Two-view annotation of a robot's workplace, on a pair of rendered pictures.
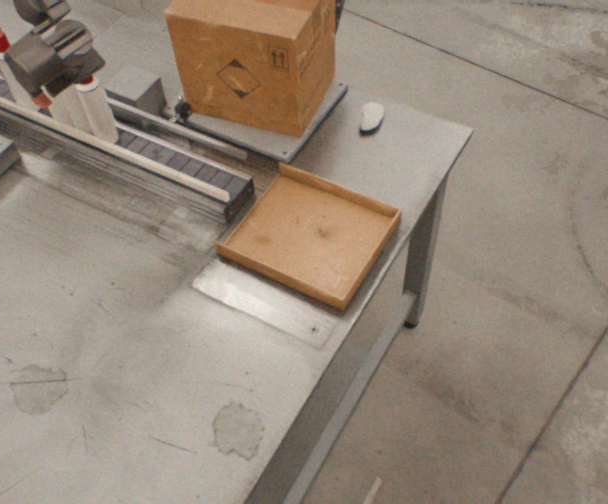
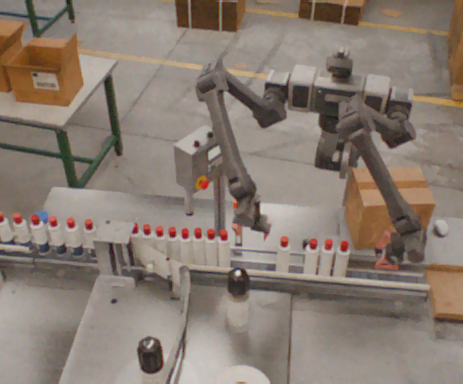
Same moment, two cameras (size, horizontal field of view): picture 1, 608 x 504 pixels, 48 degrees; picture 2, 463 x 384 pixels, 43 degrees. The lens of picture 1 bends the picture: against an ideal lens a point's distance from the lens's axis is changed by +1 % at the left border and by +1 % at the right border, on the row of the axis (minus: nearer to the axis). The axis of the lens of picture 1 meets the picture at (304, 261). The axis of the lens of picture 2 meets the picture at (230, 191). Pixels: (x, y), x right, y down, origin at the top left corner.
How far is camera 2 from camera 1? 1.76 m
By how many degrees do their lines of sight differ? 21
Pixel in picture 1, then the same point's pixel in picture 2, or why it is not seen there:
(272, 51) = (421, 210)
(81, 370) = not seen: outside the picture
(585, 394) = not seen: outside the picture
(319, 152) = (432, 252)
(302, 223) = (458, 290)
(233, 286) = (455, 331)
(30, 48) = (417, 244)
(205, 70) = (376, 227)
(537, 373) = not seen: outside the picture
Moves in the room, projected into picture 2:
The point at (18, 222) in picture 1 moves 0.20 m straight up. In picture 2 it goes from (324, 336) to (330, 304)
